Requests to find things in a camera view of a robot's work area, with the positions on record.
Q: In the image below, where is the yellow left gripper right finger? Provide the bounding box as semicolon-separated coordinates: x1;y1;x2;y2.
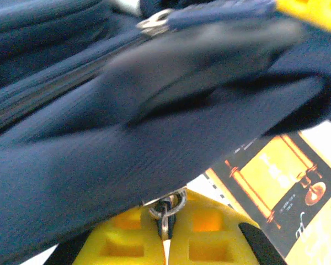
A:
165;190;287;265

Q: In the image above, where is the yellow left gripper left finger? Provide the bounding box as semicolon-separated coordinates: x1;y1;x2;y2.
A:
73;205;166;265

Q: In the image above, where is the dark book with scroll print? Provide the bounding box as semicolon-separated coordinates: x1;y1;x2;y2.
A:
204;121;331;265

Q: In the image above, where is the navy blue student backpack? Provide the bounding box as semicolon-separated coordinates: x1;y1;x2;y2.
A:
0;0;331;264

